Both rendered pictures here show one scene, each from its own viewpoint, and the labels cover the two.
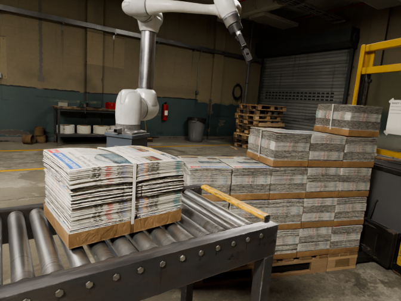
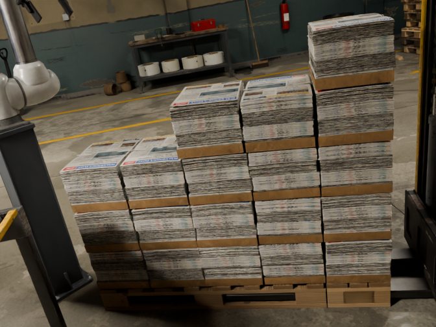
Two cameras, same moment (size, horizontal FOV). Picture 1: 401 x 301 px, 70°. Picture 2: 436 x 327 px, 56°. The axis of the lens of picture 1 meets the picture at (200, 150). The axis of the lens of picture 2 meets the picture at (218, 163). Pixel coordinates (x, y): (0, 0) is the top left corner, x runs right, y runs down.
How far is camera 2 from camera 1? 1.56 m
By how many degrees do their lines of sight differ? 31
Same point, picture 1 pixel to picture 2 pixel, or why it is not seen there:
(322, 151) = (267, 124)
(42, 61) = not seen: outside the picture
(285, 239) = (236, 259)
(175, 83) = not seen: outside the picture
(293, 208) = (234, 216)
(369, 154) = (377, 117)
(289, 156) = (203, 139)
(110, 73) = not seen: outside the picture
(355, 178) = (355, 163)
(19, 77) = (88, 14)
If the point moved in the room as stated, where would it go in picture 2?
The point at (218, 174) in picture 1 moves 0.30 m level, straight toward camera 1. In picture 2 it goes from (100, 176) to (47, 207)
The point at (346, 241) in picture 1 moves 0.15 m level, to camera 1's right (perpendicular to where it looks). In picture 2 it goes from (359, 265) to (394, 271)
